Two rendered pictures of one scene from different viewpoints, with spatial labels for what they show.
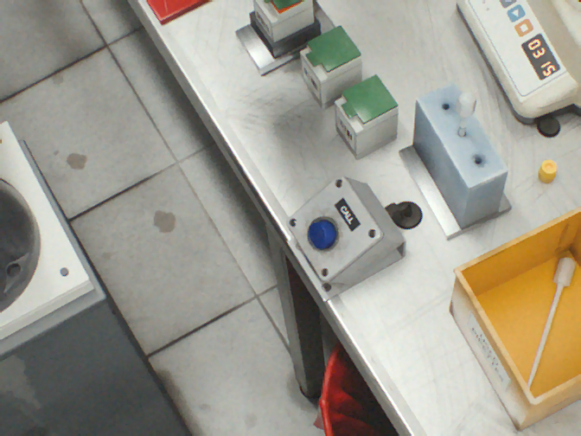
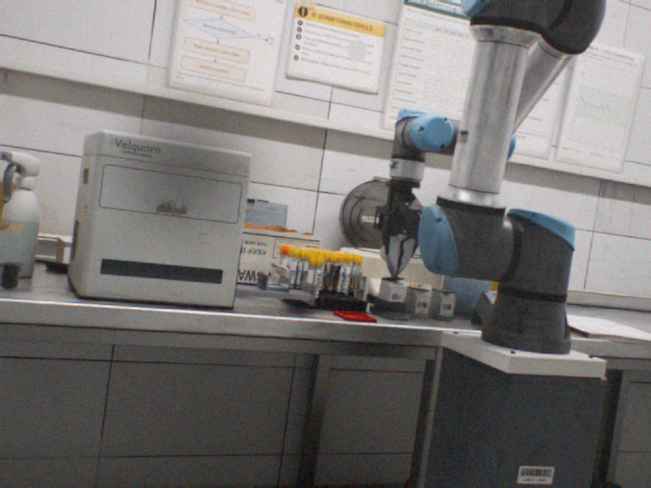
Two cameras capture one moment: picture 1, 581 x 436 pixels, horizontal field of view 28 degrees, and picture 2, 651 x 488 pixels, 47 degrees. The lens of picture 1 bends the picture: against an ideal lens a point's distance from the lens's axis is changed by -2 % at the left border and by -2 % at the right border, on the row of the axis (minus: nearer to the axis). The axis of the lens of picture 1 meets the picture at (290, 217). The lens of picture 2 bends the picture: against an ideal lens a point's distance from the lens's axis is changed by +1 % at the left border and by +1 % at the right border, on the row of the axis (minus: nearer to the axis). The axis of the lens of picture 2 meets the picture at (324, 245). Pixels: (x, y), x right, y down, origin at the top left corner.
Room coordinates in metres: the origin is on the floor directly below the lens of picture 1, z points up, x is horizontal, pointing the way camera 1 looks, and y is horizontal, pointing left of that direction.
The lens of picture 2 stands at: (0.86, 1.58, 1.09)
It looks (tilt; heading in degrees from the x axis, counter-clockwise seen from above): 3 degrees down; 269
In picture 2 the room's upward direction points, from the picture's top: 8 degrees clockwise
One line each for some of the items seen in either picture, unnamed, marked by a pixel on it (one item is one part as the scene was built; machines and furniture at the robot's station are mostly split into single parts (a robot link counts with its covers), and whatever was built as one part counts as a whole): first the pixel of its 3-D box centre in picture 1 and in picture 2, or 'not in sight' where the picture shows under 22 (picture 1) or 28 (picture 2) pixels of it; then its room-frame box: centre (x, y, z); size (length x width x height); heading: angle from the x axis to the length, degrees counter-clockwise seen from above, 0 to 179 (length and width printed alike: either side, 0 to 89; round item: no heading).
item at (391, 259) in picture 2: not in sight; (387, 255); (0.68, -0.03, 1.01); 0.06 x 0.03 x 0.09; 112
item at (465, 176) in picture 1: (457, 158); (464, 297); (0.47, -0.16, 0.92); 0.10 x 0.07 x 0.10; 17
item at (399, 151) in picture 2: not in sight; (412, 136); (0.66, -0.03, 1.27); 0.09 x 0.08 x 0.11; 101
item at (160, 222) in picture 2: not in sight; (163, 219); (1.15, 0.11, 1.03); 0.31 x 0.27 x 0.30; 22
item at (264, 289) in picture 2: not in sight; (263, 286); (0.93, 0.12, 0.92); 0.21 x 0.07 x 0.05; 22
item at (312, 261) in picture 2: not in sight; (327, 282); (0.80, -0.02, 0.93); 0.17 x 0.09 x 0.11; 23
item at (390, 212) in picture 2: not in sight; (399, 207); (0.67, -0.04, 1.11); 0.09 x 0.08 x 0.12; 112
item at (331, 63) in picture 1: (331, 67); (417, 302); (0.59, -0.06, 0.91); 0.05 x 0.04 x 0.07; 112
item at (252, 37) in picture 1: (285, 28); (389, 308); (0.66, -0.02, 0.89); 0.09 x 0.05 x 0.04; 112
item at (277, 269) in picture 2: not in sight; (319, 285); (0.82, -0.13, 0.91); 0.20 x 0.10 x 0.07; 22
